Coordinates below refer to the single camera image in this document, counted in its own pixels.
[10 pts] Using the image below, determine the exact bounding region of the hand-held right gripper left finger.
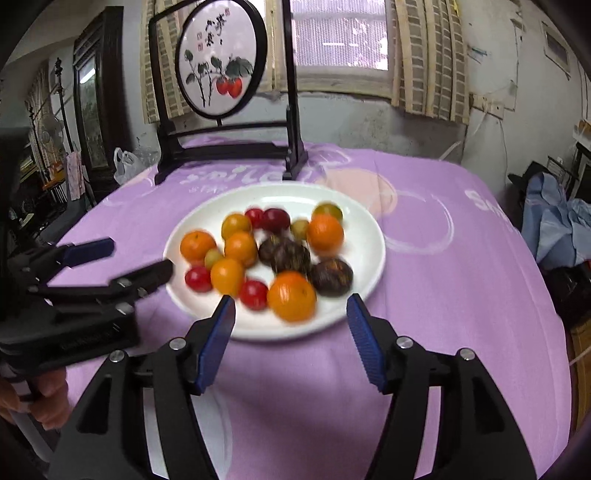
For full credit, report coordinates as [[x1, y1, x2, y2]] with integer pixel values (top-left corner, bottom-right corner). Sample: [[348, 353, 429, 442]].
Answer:
[[48, 294, 236, 480]]

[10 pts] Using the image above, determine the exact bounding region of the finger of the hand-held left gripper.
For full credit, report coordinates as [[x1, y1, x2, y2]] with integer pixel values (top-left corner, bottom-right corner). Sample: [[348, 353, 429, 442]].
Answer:
[[34, 258, 176, 320], [7, 237, 116, 290]]

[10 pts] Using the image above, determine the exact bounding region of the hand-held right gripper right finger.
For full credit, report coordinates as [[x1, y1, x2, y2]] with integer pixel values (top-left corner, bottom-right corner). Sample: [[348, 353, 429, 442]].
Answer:
[[346, 293, 536, 480]]

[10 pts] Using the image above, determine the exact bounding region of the orange mandarin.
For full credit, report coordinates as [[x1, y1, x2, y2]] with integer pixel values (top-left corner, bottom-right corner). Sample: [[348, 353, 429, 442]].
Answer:
[[267, 271, 318, 323], [306, 215, 345, 256], [211, 258, 245, 296], [224, 232, 259, 268], [180, 230, 218, 263]]

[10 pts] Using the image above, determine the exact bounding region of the dark purple passion fruit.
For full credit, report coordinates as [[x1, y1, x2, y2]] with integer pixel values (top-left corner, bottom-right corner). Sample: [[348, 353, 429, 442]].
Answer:
[[257, 235, 287, 266], [308, 257, 354, 297], [271, 240, 311, 275]]

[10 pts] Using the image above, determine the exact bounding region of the yellow-green citrus fruit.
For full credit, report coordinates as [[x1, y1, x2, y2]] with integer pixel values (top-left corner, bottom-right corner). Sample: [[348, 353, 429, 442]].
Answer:
[[222, 212, 252, 240]]

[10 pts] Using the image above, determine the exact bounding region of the white round plate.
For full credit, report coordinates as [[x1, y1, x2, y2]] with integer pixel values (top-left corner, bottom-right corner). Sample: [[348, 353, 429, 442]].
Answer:
[[164, 183, 386, 342]]

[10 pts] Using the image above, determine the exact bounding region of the person's left hand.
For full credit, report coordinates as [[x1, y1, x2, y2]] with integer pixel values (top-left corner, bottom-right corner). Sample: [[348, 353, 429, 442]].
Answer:
[[0, 367, 71, 431]]

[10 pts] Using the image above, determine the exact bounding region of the white plastic bag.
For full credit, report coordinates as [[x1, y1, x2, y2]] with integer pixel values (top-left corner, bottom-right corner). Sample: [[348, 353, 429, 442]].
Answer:
[[114, 148, 148, 185]]

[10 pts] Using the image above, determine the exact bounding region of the purple printed tablecloth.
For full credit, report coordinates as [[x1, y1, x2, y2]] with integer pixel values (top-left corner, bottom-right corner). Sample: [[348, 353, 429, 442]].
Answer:
[[46, 134, 575, 480]]

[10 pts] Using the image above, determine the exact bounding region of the white standing fan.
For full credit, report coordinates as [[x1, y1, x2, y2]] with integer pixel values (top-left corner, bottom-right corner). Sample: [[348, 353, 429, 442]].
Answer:
[[39, 113, 65, 148]]

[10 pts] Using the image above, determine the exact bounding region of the small green-yellow citrus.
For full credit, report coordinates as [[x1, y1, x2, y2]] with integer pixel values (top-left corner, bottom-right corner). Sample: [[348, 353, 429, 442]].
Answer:
[[312, 202, 344, 222]]

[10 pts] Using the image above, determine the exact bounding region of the dark wooden cabinet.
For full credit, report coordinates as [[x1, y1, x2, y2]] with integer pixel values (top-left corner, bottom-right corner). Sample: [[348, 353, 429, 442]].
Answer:
[[73, 7, 125, 185]]

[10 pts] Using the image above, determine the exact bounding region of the beige checked curtain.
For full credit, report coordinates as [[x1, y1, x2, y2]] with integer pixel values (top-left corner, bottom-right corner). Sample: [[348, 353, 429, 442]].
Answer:
[[141, 0, 190, 124], [392, 0, 471, 124]]

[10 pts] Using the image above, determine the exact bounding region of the black coat stand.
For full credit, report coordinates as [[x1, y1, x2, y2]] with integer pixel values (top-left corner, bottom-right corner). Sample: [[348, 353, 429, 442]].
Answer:
[[51, 58, 77, 153]]

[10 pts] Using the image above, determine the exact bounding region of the dark bag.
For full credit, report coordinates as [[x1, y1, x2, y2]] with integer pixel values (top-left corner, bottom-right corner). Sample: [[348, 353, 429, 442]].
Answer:
[[545, 261, 591, 326]]

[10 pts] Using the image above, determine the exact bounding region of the light blue cloth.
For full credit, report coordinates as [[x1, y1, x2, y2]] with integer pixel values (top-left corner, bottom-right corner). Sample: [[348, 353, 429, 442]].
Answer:
[[522, 172, 591, 271]]

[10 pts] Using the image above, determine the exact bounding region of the round painted table screen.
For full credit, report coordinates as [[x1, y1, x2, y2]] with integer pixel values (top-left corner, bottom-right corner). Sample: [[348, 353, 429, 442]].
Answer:
[[148, 0, 309, 185]]

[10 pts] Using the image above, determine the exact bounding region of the window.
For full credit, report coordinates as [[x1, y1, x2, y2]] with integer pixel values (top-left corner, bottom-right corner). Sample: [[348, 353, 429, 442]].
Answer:
[[272, 0, 398, 97]]

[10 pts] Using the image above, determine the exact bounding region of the wall meter box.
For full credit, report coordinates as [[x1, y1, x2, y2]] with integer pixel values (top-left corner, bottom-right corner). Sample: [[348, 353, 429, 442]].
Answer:
[[542, 21, 573, 77]]

